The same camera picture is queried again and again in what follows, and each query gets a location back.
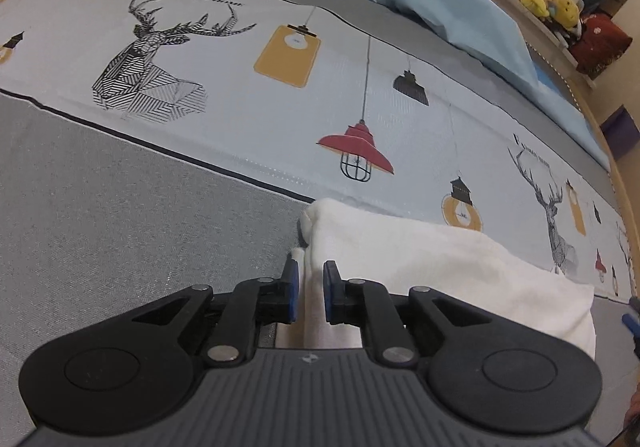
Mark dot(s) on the red cushion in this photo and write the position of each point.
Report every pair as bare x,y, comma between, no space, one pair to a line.
600,44

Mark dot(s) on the white window sill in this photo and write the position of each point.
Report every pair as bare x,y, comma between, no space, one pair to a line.
545,32

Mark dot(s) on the grey printed bed sheet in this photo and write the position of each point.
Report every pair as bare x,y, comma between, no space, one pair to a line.
150,227

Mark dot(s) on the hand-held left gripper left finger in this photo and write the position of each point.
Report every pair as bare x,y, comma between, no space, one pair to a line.
291,292

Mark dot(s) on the white shirt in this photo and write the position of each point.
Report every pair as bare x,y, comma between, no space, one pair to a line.
440,262

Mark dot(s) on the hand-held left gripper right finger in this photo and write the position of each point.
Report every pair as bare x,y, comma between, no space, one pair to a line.
330,292

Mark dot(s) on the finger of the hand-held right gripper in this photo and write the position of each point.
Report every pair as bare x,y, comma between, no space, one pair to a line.
629,323

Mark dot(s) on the purple box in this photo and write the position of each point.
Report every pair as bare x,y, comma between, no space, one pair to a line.
616,132

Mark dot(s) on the light blue quilt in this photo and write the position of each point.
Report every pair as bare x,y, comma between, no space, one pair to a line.
450,12

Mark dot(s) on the yellow round plush toy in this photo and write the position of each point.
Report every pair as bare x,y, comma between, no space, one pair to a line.
565,7

